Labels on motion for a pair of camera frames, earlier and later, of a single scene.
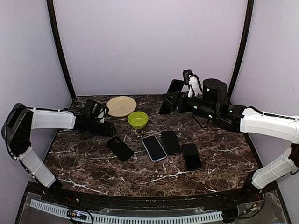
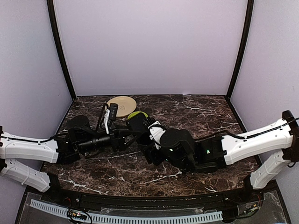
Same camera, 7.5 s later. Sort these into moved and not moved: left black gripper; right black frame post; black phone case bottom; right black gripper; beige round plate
Moved: left black gripper; black phone case bottom; right black gripper
Not moved: beige round plate; right black frame post
